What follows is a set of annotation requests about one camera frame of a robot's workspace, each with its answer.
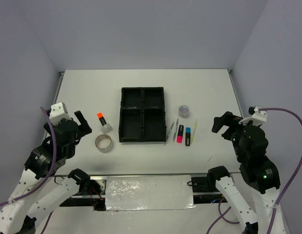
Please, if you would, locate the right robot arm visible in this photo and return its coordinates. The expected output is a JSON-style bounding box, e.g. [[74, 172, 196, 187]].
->
[[207, 110, 286, 234]]

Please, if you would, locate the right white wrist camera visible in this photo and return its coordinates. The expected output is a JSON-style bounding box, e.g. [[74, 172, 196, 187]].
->
[[239, 106, 267, 126]]

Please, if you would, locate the pink cap black highlighter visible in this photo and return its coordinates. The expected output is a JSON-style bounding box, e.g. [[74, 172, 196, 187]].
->
[[176, 124, 184, 143]]

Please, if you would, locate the small clear tape roll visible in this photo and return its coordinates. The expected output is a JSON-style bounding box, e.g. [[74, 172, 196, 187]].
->
[[101, 123, 112, 134]]

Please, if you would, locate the green felt tip pen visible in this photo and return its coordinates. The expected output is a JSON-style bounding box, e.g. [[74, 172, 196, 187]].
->
[[164, 122, 175, 145]]

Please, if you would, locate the clear jar of pins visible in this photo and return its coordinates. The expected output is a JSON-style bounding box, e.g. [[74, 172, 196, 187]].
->
[[178, 105, 190, 118]]

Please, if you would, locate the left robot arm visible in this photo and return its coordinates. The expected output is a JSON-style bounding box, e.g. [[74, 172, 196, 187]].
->
[[0, 108, 92, 234]]

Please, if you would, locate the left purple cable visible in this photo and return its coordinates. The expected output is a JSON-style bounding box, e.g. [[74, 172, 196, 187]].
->
[[0, 106, 57, 234]]

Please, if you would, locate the silver foil cover plate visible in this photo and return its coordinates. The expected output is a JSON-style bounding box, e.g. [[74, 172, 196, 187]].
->
[[105, 175, 195, 211]]

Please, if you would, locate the blue cap black highlighter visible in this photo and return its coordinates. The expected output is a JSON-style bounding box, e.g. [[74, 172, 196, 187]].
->
[[185, 127, 191, 146]]

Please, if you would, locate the yellow felt tip pen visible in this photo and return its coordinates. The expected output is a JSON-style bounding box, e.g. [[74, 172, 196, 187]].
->
[[190, 120, 198, 144]]

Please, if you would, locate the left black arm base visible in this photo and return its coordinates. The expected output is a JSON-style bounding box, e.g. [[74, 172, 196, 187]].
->
[[60, 177, 107, 211]]

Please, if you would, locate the orange cap black highlighter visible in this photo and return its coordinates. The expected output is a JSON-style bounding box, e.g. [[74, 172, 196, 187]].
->
[[97, 113, 107, 126]]

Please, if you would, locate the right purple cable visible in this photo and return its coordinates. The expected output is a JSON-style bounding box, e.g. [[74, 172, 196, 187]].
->
[[206, 108, 302, 234]]

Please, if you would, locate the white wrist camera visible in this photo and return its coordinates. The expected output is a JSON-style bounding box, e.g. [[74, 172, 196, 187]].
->
[[49, 102, 70, 126], [239, 106, 267, 126]]

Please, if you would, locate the purple cable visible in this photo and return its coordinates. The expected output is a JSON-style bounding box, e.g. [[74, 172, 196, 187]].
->
[[0, 106, 57, 234], [206, 108, 302, 234]]

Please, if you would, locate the black four-compartment organizer tray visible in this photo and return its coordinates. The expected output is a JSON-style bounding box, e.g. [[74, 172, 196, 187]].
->
[[118, 87, 167, 143]]

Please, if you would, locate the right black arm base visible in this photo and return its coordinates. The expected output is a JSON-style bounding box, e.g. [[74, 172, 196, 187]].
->
[[187, 172, 232, 204]]

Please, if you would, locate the blue felt tip pen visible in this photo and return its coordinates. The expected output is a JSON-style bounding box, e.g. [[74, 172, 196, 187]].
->
[[173, 118, 179, 142]]

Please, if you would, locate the large tape roll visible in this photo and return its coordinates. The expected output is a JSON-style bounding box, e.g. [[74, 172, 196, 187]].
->
[[94, 134, 113, 153]]

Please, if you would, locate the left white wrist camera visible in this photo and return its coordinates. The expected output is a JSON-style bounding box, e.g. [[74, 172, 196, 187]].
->
[[49, 102, 70, 126]]

